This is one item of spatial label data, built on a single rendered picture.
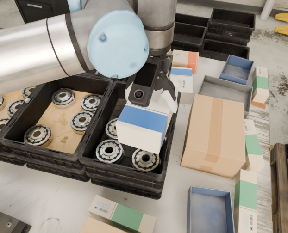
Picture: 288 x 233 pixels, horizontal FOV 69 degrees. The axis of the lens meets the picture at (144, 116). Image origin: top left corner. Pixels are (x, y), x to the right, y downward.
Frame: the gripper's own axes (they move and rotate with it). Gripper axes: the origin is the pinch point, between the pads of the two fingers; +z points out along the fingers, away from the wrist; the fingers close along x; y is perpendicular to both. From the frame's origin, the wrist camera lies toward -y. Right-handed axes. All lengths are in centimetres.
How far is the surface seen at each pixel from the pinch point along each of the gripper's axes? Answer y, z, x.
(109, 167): -13.2, 17.9, 8.9
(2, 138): -16, 18, 49
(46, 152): -15.4, 17.9, 31.4
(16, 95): 10, 28, 70
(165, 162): -5.7, 17.8, -7.9
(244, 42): 160, 64, -42
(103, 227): -29.3, 20.9, 3.8
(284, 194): 37, 96, -85
